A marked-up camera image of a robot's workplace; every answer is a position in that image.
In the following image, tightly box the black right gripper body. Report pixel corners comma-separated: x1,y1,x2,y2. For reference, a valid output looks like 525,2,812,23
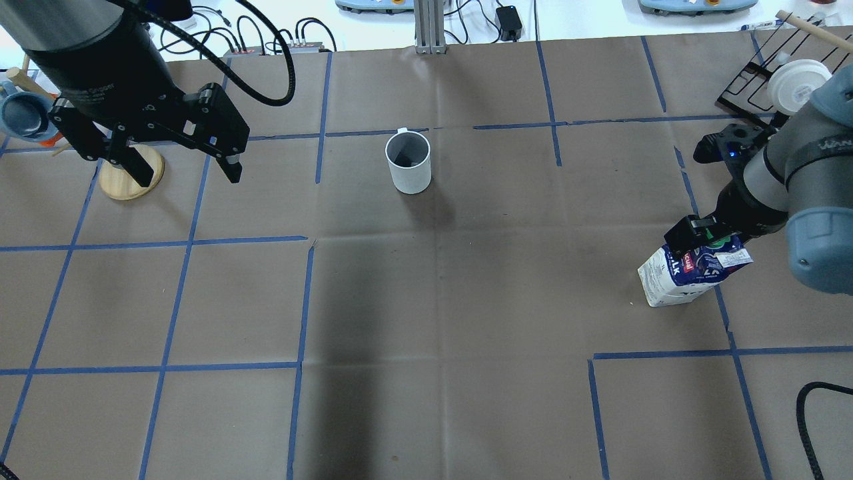
692,123,787,242

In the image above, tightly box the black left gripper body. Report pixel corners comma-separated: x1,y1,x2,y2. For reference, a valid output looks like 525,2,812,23
23,19,249,161

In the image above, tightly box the blue white milk carton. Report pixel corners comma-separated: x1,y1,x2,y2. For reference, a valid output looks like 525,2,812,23
637,236,753,307

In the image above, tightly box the white mug grey inside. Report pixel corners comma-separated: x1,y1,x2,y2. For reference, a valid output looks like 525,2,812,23
384,127,432,195

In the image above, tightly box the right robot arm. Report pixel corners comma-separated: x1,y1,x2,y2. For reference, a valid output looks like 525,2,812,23
664,66,852,295

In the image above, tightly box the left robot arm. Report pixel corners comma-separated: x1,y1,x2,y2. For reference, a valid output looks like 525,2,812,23
1,1,250,187

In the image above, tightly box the white cup on rack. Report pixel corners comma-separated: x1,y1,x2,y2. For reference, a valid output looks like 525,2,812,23
767,59,832,116

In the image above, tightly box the wooden mug tree stand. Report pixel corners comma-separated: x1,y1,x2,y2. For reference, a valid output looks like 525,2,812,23
3,53,166,201

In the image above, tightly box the orange mug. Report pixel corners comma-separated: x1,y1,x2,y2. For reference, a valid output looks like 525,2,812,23
39,133,63,148

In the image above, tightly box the blue mug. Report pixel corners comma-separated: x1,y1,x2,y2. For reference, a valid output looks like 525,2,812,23
1,80,59,143

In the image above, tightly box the wooden spatula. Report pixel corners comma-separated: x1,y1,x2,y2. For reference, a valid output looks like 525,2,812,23
776,10,852,54

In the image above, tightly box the teach pendant tablet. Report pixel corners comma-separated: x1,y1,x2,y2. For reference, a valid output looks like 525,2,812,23
335,0,415,15
637,1,758,17

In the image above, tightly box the black power adapter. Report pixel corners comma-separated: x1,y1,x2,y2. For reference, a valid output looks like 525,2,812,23
494,5,523,42

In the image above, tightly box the black wire cup rack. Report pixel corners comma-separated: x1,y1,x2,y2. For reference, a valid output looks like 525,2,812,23
716,24,851,127

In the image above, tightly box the black braided cable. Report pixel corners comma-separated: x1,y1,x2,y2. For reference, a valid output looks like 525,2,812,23
796,381,853,480

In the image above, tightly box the aluminium frame post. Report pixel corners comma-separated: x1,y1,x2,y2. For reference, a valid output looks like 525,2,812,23
413,0,447,55

